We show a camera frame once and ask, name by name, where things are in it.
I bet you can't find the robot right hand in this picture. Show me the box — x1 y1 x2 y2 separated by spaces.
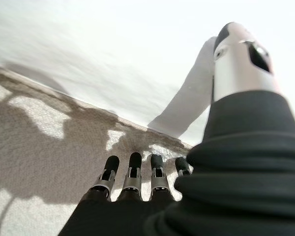
58 22 295 236

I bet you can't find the grey area rug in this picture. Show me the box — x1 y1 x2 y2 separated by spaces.
0 62 195 236

